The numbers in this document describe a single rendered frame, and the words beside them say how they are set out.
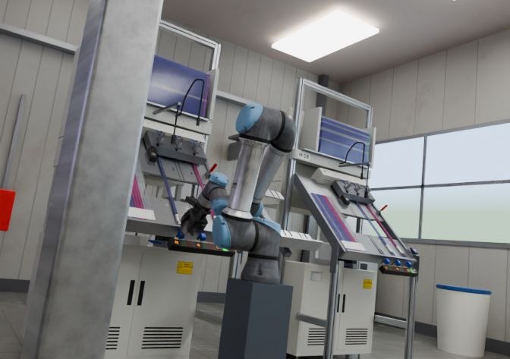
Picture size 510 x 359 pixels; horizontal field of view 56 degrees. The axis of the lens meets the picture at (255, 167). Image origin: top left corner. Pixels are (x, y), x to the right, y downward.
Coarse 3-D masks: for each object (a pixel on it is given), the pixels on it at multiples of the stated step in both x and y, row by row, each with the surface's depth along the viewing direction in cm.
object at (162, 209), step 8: (152, 200) 223; (160, 200) 226; (168, 200) 230; (160, 208) 222; (168, 208) 225; (176, 208) 228; (184, 208) 232; (160, 216) 217; (168, 216) 220; (208, 216) 237; (176, 224) 219; (208, 224) 232
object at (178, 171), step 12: (144, 156) 248; (144, 168) 240; (156, 168) 245; (168, 168) 251; (180, 168) 256; (192, 168) 263; (204, 168) 270; (180, 180) 250; (192, 180) 254; (204, 180) 261
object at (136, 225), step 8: (128, 224) 203; (136, 224) 205; (144, 224) 207; (152, 224) 208; (160, 224) 210; (168, 224) 213; (136, 232) 208; (144, 232) 210; (152, 232) 212; (160, 232) 214; (168, 232) 215; (176, 232) 217; (200, 232) 223; (208, 232) 225; (208, 240) 229
